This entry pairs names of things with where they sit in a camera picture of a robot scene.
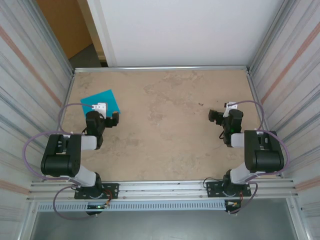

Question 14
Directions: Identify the aluminium frame cross bar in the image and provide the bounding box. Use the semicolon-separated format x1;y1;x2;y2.
73;65;251;74

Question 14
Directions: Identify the small circuit board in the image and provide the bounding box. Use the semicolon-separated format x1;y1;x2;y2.
224;200;242;209
86;203;109;210

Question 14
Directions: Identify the blue paper sheet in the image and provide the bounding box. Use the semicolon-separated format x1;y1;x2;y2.
79;88;123;120

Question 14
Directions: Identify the white door frame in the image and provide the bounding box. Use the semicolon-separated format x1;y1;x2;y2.
86;0;118;68

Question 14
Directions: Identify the brown wooden door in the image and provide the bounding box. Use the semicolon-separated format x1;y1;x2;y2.
36;0;95;60

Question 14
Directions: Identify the aluminium frame post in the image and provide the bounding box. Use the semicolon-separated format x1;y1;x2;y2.
27;0;76;76
248;0;295;73

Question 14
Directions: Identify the grey slotted cable duct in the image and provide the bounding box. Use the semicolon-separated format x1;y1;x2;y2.
36;201;227;212

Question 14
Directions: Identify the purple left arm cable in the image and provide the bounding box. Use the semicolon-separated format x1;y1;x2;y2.
22;102;101;221

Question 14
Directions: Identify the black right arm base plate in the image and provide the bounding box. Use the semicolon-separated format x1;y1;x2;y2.
206;181;252;198

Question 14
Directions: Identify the wide aluminium mounting rail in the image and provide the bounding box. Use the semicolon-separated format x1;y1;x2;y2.
26;177;300;202

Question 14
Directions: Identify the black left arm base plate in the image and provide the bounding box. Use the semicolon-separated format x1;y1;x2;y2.
74;183;120;200

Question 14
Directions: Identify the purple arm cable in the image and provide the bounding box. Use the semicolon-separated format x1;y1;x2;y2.
228;99;291;215
22;102;101;221

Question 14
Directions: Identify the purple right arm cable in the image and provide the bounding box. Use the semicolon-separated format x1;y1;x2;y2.
228;99;291;215

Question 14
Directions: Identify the grey metal sheet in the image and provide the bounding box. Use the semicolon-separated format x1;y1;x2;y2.
29;198;300;240

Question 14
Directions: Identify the aluminium table side rail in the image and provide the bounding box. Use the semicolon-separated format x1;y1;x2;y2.
246;71;285;179
44;71;76;182

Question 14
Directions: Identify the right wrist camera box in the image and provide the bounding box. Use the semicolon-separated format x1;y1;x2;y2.
223;101;238;118

